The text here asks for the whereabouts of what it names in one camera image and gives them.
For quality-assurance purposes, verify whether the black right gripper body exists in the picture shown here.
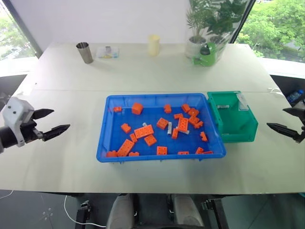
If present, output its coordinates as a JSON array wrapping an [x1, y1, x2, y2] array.
[[296, 125, 305, 144]]

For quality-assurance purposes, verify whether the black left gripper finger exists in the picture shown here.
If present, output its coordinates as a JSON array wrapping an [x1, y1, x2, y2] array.
[[31, 108, 55, 120], [41, 124, 71, 142]]

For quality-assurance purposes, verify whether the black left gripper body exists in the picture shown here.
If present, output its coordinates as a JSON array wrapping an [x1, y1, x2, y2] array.
[[20, 118, 45, 144]]

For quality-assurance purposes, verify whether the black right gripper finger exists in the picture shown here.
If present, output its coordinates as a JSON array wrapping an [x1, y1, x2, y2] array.
[[266, 122, 302, 144], [282, 107, 305, 118]]

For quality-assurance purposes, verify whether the clear plastic parts box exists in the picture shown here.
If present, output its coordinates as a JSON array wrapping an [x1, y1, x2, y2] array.
[[95, 45, 120, 60]]

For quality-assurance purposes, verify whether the blue water bottle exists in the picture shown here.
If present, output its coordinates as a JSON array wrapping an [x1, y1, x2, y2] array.
[[287, 89, 305, 102]]

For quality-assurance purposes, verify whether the clear label holder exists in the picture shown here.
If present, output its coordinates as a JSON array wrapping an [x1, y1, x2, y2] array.
[[236, 93, 249, 111]]

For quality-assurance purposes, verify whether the green plastic bin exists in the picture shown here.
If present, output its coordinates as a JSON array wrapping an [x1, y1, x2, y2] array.
[[206, 90, 259, 144]]

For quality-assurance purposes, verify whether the steel cup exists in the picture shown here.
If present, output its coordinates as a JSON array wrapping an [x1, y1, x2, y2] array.
[[76, 42, 94, 64]]

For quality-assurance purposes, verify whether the tall orange cube block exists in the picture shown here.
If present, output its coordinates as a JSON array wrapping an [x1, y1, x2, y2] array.
[[131, 102, 144, 115]]

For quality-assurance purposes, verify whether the blue plastic tray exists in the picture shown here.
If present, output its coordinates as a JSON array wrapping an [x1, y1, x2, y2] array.
[[96, 93, 228, 164]]

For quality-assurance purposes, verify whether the flat orange studded plate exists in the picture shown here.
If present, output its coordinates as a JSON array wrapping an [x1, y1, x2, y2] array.
[[177, 117, 189, 132]]

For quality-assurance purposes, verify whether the grey rounded shape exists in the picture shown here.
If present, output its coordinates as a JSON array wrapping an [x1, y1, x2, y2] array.
[[105, 194, 134, 229], [171, 194, 205, 229]]

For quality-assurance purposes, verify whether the green watering can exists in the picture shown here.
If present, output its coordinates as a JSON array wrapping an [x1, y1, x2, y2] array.
[[192, 42, 219, 66]]

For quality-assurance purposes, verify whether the potted plant clear wrap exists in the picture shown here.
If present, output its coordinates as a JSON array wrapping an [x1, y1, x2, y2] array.
[[204, 0, 251, 63]]

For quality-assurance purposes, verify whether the potted plant white pot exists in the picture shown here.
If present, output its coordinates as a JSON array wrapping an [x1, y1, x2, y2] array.
[[185, 0, 216, 59]]

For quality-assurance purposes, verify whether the cream cylinder candle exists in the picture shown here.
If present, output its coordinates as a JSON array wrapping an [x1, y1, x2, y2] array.
[[147, 34, 161, 57]]

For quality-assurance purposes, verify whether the white cable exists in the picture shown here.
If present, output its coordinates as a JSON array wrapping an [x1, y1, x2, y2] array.
[[63, 195, 107, 228], [0, 189, 14, 200]]

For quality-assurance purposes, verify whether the black table bracket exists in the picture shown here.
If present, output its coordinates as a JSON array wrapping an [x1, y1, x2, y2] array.
[[75, 200, 92, 225], [201, 197, 230, 229]]

